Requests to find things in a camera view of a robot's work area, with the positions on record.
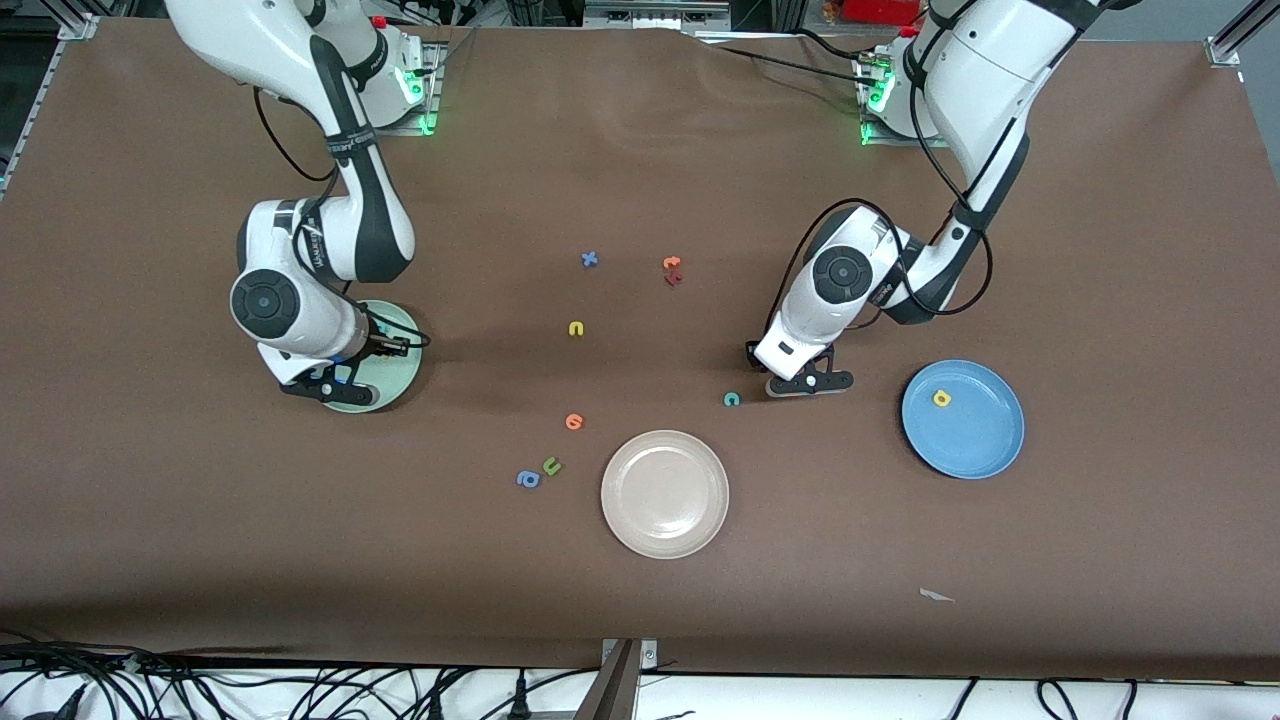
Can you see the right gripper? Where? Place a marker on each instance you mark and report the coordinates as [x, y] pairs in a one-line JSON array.
[[372, 347]]

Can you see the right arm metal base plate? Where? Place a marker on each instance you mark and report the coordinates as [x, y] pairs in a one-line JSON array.
[[432, 90]]

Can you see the black power plug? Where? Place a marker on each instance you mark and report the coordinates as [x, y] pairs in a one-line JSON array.
[[435, 706], [520, 700], [68, 706]]

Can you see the beige round plate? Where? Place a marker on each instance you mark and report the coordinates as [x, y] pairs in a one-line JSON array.
[[665, 493]]

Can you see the aluminium table frame rail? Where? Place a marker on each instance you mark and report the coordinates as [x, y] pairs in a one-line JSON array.
[[75, 27], [1235, 35]]

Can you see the grey metal frame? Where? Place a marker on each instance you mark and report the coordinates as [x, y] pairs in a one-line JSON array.
[[650, 15]]

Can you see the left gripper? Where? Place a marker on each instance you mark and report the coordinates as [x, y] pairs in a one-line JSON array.
[[751, 356]]

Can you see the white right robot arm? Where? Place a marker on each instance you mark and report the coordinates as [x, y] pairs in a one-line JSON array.
[[300, 240]]

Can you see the white paper scrap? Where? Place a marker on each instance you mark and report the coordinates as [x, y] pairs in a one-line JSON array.
[[935, 595]]

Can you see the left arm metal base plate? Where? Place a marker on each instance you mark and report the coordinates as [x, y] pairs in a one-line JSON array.
[[880, 141]]

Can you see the aluminium profile with bracket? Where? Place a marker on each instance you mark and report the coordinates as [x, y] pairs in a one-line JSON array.
[[618, 685]]

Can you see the blue foam letter a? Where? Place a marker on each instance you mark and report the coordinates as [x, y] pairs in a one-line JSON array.
[[528, 479]]

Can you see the green round plate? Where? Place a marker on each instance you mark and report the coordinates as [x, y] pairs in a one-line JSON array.
[[395, 375]]

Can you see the red box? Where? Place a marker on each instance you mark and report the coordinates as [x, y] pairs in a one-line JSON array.
[[880, 10]]

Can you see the blue round plate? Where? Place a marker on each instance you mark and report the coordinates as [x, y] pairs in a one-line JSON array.
[[975, 430]]

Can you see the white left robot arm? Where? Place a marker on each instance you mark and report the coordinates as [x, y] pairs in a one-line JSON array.
[[850, 275]]

